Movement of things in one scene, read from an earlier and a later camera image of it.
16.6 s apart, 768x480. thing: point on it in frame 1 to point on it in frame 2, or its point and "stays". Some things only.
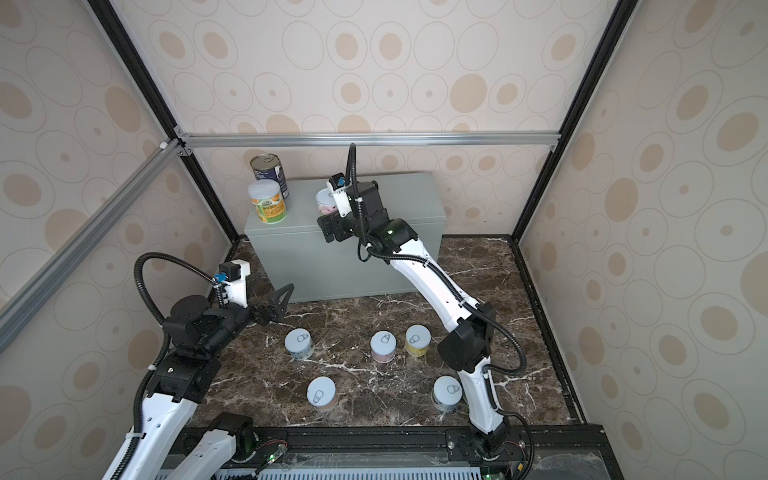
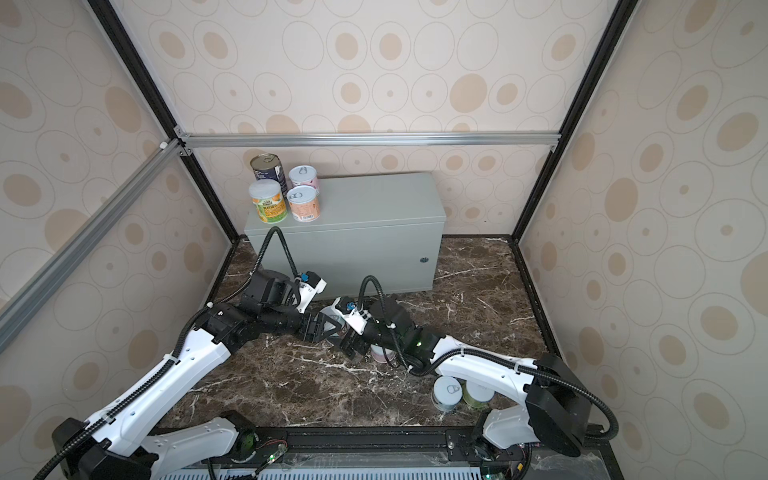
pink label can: [383, 346] stays
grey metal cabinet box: [290, 261] stays
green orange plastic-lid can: [266, 195] stays
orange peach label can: [321, 391] to [304, 203]
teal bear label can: [447, 393] stays
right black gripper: [336, 223] to [353, 341]
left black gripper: [275, 311] to [317, 331]
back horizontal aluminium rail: [374, 139] stays
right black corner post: [622, 12] stays
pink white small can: [325, 200] to [304, 175]
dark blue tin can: [268, 166] stays
